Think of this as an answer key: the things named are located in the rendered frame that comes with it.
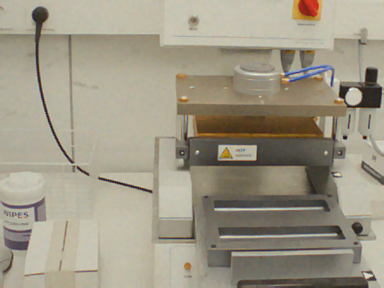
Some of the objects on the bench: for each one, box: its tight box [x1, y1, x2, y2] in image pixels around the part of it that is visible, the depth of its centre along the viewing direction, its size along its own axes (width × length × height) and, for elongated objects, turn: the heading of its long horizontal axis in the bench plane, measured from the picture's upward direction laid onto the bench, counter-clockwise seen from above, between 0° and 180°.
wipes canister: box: [0, 171, 46, 256], centre depth 124 cm, size 9×9×15 cm
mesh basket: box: [0, 129, 100, 219], centre depth 147 cm, size 22×26×13 cm
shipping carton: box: [23, 220, 101, 288], centre depth 112 cm, size 19×13×9 cm
